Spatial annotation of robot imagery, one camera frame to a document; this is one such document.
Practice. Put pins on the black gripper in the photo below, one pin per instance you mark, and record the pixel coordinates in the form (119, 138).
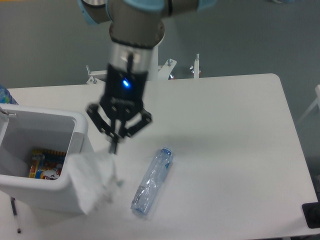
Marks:
(122, 100)

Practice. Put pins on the clear plastic wrapper bag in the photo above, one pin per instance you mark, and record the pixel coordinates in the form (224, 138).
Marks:
(94, 179)

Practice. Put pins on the crushed clear plastic bottle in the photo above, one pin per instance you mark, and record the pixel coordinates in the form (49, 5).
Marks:
(152, 181)

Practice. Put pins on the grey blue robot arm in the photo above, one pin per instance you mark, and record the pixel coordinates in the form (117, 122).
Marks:
(136, 27)

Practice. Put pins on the white trash can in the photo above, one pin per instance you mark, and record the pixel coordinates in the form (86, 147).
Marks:
(35, 144)

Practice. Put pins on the colourful snack package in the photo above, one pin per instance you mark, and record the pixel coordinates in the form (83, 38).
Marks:
(46, 164)

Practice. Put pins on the blue water bottle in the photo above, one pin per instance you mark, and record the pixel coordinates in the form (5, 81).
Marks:
(6, 97)

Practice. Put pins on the black pen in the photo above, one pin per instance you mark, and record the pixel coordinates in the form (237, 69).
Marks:
(15, 214)

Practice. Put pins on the black device at table edge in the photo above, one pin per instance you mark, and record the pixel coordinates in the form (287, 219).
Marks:
(311, 213)

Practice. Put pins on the white pedestal foot bracket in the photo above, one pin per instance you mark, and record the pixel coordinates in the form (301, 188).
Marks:
(95, 77)

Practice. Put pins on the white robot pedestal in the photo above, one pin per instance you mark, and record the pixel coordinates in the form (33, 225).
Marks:
(153, 68)

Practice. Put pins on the white frame at right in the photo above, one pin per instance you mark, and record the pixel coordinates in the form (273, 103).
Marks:
(313, 107)

